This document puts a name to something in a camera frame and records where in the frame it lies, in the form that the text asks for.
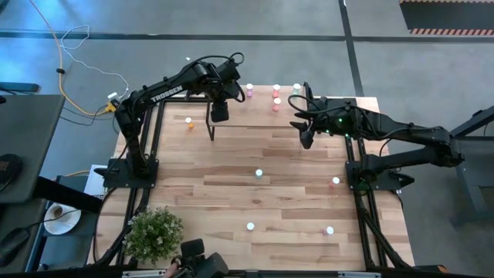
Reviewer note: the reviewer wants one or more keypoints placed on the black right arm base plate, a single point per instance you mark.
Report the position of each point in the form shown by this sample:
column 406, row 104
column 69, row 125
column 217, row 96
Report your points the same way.
column 386, row 183

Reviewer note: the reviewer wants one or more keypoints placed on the pink pill bottle white cap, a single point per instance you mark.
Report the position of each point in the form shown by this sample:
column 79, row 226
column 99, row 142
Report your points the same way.
column 249, row 87
column 251, row 226
column 329, row 230

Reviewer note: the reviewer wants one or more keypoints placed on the wooden shelf black metal frame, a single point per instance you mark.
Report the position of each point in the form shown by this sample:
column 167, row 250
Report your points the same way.
column 251, row 116

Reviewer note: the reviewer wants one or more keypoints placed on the salmon pill bottle white cap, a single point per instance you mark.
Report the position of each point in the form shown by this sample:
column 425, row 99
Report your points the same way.
column 335, row 180
column 276, row 87
column 277, row 101

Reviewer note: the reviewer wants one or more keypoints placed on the black handheld video camera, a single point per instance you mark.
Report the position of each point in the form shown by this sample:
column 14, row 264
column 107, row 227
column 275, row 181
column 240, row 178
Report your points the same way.
column 204, row 266

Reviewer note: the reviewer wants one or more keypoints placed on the small brown cup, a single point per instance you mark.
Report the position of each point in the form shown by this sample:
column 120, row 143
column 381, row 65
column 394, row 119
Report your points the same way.
column 57, row 212

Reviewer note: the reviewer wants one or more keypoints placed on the white charger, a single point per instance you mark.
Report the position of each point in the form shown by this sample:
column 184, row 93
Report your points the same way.
column 112, row 95

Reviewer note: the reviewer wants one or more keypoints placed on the orange pill bottle white cap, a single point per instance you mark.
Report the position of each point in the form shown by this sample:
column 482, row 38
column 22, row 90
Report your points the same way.
column 188, row 121

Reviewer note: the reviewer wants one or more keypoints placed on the person's hand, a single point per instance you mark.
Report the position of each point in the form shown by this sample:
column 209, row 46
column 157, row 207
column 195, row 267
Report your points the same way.
column 171, row 272

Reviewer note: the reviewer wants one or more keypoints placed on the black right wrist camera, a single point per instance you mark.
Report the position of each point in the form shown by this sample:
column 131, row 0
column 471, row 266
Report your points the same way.
column 323, row 105

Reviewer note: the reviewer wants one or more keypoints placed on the silver metal bracket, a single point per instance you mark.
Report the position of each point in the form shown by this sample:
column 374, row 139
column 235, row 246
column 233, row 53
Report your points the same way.
column 359, row 275
column 144, row 274

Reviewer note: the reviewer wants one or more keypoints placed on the black diagonal beam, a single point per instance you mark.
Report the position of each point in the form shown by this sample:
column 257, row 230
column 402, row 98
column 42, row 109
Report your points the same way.
column 69, row 196

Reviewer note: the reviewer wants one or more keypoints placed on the dark grey metal cart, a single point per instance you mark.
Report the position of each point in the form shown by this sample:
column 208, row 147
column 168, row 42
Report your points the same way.
column 471, row 162

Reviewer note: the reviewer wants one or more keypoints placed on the white round plate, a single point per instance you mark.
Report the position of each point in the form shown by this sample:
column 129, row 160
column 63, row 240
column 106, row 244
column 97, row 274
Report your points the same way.
column 67, row 226

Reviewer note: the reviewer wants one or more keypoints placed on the yellow plug adapter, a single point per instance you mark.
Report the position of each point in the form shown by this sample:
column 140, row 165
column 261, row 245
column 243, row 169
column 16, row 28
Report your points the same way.
column 112, row 107

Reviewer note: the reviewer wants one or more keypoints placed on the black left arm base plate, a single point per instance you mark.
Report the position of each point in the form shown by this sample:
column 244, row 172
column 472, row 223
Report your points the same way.
column 116, row 179

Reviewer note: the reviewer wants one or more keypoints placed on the black hazard-striped floor mat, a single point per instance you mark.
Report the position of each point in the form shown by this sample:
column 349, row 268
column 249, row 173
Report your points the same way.
column 444, row 15

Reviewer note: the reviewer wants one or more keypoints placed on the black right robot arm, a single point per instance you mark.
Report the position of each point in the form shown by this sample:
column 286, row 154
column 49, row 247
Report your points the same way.
column 405, row 131

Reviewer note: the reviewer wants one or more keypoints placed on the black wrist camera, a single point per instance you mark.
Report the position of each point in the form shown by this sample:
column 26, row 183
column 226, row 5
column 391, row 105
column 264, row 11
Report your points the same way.
column 323, row 105
column 229, row 71

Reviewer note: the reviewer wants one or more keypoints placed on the black computer mouse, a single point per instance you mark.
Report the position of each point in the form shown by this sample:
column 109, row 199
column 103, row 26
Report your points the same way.
column 13, row 245

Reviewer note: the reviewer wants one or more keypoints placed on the green plant in black pot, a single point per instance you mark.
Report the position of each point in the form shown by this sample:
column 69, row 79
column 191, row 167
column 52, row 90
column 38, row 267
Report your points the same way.
column 154, row 235

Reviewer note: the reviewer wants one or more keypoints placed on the black flat bar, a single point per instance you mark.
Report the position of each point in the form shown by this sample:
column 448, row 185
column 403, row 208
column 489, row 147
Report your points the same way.
column 19, row 87

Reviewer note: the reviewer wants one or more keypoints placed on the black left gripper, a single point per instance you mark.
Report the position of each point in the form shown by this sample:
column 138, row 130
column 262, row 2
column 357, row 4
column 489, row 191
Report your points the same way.
column 220, row 112

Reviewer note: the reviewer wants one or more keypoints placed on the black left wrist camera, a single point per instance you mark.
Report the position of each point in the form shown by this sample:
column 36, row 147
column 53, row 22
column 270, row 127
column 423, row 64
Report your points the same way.
column 229, row 71

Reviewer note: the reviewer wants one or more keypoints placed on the teal pill bottle white cap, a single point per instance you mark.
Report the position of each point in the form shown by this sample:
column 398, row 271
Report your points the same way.
column 296, row 87
column 259, row 172

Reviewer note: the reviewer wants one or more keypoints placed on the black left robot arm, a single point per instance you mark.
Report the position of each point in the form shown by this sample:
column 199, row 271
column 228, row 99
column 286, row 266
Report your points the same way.
column 166, row 93

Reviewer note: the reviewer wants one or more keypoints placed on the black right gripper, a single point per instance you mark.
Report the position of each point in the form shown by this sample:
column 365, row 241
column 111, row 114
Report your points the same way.
column 320, row 123

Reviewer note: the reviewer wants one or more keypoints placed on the dark grey desk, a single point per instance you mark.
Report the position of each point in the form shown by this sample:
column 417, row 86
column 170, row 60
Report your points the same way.
column 31, row 135

